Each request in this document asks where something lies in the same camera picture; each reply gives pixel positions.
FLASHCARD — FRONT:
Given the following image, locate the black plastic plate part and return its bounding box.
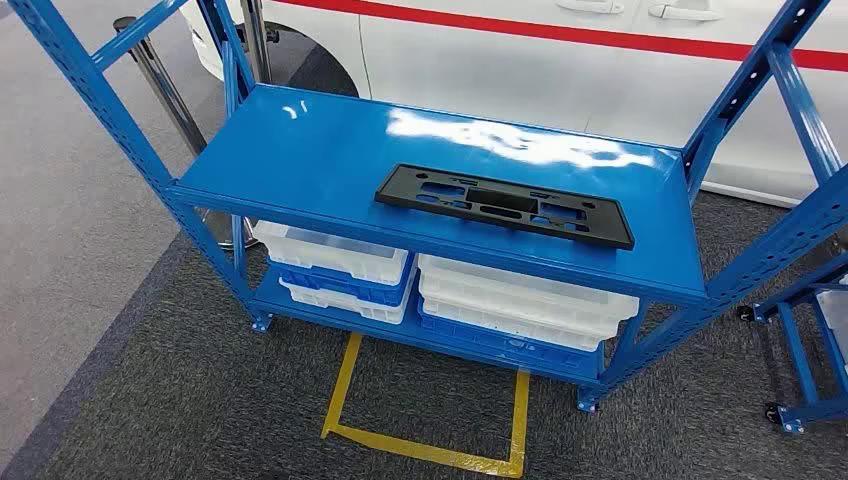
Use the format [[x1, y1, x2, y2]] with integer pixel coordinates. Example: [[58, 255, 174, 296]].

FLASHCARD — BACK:
[[374, 164, 636, 252]]

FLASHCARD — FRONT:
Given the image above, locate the blue metal shelf rack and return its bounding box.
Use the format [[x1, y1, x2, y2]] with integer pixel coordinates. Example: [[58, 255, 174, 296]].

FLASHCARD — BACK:
[[6, 0, 848, 415]]

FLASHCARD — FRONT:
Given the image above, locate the yellow floor tape square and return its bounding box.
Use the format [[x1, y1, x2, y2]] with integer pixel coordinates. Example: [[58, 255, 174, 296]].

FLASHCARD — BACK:
[[321, 332, 531, 480]]

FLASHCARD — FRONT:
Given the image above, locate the white car with red stripe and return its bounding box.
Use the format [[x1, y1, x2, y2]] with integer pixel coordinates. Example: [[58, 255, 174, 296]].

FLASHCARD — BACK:
[[180, 0, 848, 208]]

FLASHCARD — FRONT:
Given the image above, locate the blue rack with casters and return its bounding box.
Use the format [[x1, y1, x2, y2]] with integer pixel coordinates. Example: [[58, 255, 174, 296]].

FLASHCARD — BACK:
[[737, 251, 848, 435]]

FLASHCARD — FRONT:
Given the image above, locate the chrome stanchion post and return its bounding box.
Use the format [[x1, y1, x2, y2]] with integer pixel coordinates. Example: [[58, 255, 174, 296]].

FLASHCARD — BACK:
[[239, 0, 280, 84], [112, 16, 261, 251]]

